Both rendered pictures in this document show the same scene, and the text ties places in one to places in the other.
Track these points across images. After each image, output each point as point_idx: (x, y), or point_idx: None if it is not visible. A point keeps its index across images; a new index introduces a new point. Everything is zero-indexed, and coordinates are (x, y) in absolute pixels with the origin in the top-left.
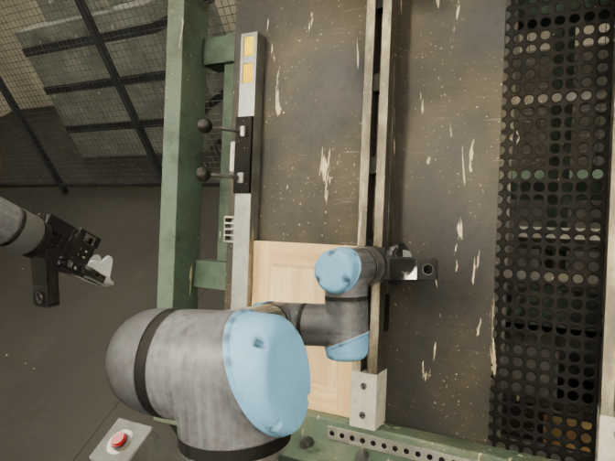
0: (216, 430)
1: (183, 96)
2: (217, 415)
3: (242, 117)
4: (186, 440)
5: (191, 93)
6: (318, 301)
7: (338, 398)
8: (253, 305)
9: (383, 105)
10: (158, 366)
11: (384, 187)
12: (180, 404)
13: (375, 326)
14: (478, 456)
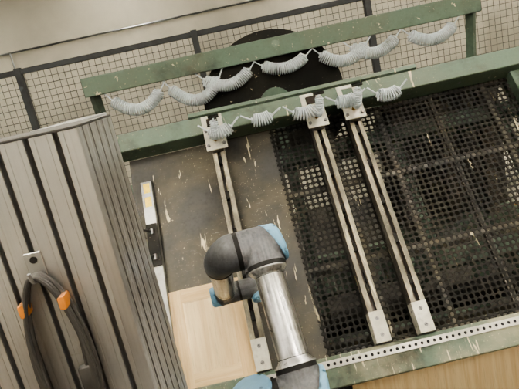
0: (269, 252)
1: None
2: (269, 248)
3: (150, 224)
4: (259, 261)
5: None
6: (217, 315)
7: (242, 367)
8: (209, 289)
9: (234, 204)
10: (243, 240)
11: None
12: (254, 249)
13: (257, 310)
14: (325, 360)
